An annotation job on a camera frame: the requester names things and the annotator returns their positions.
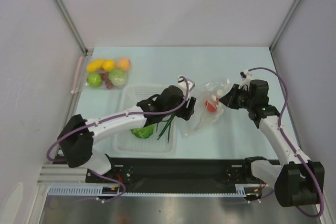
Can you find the fake green onion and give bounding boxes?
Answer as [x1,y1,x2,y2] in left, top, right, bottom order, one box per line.
[157,115,175,143]

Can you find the clear zip top bag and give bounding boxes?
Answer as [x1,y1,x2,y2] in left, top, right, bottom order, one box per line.
[184,78,233,136]

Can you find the fake red orange pepper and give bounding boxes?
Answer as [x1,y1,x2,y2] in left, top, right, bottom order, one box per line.
[205,100,217,113]

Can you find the fake green lettuce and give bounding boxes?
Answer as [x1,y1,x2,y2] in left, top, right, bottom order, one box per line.
[131,125,154,139]

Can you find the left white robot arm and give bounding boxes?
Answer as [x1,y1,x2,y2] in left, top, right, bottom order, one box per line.
[58,86,196,182]

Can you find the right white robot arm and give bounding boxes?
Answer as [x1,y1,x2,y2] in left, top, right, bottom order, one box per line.
[219,79,325,208]

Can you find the fake white mushroom pieces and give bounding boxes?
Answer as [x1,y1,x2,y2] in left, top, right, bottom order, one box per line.
[209,86,228,121]

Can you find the pale green fake cabbage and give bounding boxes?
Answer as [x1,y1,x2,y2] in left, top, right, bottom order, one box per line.
[109,68,128,87]

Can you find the orange fake peach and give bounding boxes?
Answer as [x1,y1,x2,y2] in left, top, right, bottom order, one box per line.
[116,58,131,71]

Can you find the fake red grapes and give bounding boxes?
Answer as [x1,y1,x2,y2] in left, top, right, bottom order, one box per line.
[99,71,114,90]

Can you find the zip bag of fake fruit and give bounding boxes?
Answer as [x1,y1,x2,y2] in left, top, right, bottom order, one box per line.
[71,57,132,94]

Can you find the yellow fake lemon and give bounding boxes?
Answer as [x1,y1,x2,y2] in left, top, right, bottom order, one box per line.
[102,60,115,71]

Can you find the green fake apple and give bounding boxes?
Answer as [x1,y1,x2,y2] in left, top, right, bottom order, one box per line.
[87,72,102,88]

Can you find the yellow fake mango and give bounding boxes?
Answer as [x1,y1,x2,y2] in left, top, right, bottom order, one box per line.
[86,59,105,72]

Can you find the white perforated plastic basket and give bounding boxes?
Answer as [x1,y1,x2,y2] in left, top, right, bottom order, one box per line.
[111,84,177,156]

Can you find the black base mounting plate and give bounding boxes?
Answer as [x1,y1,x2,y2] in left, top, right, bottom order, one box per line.
[54,156,276,194]

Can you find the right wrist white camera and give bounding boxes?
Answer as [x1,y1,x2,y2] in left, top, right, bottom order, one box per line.
[240,69,254,86]

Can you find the wrist white camera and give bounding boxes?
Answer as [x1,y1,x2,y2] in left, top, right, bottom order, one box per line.
[177,75,195,96]
[240,69,254,86]

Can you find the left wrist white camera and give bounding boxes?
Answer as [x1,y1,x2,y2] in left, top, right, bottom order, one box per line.
[177,75,195,96]

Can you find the white slotted cable duct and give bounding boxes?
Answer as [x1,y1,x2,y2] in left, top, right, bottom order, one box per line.
[48,185,262,199]

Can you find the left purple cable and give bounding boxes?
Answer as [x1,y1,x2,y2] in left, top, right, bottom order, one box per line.
[46,76,190,204]

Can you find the right aluminium frame post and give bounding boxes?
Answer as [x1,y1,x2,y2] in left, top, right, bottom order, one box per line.
[269,0,303,53]

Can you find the aluminium frame post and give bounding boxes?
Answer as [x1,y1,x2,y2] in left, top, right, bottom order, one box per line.
[269,0,303,53]
[52,0,88,55]

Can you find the left aluminium frame post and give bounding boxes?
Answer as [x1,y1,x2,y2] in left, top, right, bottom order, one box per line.
[52,0,88,55]

